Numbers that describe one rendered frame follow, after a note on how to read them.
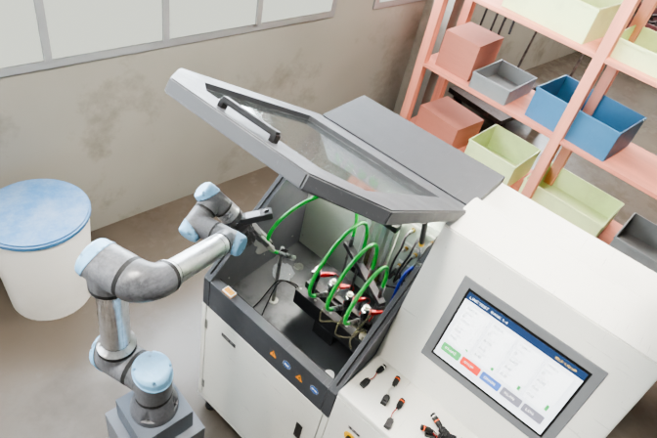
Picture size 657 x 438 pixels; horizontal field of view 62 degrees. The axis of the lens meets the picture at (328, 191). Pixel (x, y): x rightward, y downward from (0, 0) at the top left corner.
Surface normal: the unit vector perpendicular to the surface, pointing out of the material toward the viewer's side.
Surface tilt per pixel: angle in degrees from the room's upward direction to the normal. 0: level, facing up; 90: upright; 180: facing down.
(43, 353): 0
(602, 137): 90
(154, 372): 7
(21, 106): 90
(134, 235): 0
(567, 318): 76
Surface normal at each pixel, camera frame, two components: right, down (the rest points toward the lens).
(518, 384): -0.58, 0.21
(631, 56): -0.70, 0.35
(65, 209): 0.18, -0.76
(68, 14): 0.65, 0.57
